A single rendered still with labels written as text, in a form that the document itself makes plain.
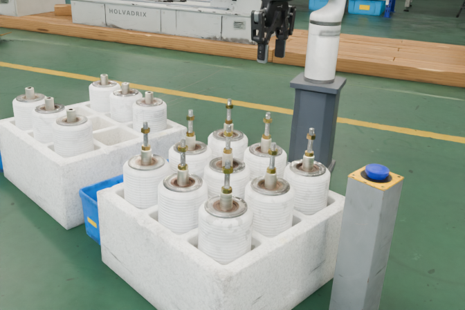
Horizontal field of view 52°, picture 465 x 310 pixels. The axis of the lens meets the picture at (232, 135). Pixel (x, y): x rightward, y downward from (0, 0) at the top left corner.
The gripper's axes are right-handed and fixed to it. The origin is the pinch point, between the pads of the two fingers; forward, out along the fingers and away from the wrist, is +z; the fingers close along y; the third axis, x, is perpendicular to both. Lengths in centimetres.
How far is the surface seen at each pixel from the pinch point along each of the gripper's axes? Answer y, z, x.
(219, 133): -1.5, 21.7, -13.7
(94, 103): -7, 27, -66
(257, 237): 20.6, 29.0, 11.7
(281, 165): 0.5, 23.8, 4.7
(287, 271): 17.2, 36.1, 16.9
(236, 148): 0.3, 23.3, -7.4
